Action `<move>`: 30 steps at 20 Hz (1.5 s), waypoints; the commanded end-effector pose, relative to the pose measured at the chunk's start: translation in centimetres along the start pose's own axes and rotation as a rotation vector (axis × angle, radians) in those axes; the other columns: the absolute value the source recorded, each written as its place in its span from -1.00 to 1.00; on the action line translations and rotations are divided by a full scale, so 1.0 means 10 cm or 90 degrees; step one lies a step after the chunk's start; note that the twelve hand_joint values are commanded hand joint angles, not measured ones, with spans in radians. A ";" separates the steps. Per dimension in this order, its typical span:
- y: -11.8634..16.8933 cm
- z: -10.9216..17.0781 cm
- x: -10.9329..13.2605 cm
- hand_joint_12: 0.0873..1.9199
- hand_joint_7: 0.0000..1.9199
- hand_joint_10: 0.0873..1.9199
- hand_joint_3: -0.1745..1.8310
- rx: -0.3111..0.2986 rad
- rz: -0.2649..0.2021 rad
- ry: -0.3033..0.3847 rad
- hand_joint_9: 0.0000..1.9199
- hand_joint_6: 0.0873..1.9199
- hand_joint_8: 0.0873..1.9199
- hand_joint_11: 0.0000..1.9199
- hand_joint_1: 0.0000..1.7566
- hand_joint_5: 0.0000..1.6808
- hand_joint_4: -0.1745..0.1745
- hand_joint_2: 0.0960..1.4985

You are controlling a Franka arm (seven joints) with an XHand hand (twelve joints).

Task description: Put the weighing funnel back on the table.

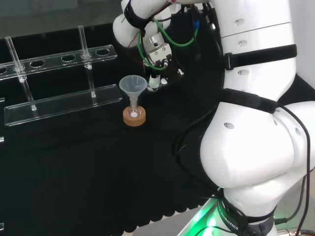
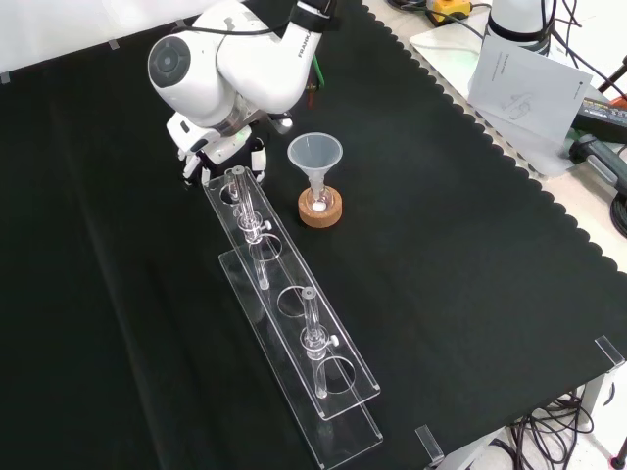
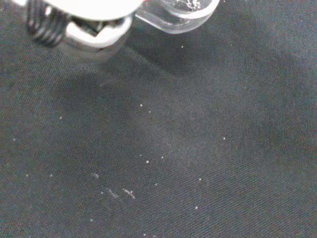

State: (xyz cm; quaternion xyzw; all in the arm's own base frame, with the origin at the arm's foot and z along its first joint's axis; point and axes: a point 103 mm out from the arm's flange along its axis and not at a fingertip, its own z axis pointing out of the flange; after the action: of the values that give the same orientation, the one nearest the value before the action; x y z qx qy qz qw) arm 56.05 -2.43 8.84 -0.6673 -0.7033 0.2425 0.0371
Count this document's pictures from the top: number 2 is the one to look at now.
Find yellow stop button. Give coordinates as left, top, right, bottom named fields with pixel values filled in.
left=424, top=0, right=474, bottom=24

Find clear acrylic funnel stand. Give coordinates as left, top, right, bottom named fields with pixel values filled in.
left=201, top=165, right=384, bottom=470

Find black bench cloth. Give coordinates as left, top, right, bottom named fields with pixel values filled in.
left=0, top=0, right=627, bottom=470

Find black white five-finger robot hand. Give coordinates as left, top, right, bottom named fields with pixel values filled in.
left=165, top=113, right=295, bottom=188

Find clear acrylic table clamp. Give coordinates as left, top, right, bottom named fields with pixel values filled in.
left=594, top=335, right=627, bottom=374
left=413, top=424, right=446, bottom=469

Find green cable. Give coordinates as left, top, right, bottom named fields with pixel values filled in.
left=312, top=52, right=328, bottom=93

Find cork ring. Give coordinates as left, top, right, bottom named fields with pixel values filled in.
left=297, top=188, right=343, bottom=229

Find pale board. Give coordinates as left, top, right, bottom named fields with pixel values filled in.
left=409, top=22, right=580, bottom=180

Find black power box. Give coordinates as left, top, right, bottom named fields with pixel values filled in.
left=571, top=96, right=627, bottom=144

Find grey green clamp handle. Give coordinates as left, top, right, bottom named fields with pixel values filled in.
left=567, top=134, right=627, bottom=197

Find white paper booklet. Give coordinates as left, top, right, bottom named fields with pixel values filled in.
left=467, top=36, right=594, bottom=147

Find black cable bundle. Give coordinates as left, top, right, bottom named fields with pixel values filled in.
left=492, top=384, right=598, bottom=470

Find translucent plastic funnel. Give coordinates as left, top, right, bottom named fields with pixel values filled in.
left=286, top=130, right=344, bottom=202

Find clear round-bottom flask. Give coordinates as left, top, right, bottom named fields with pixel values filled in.
left=307, top=178, right=335, bottom=214

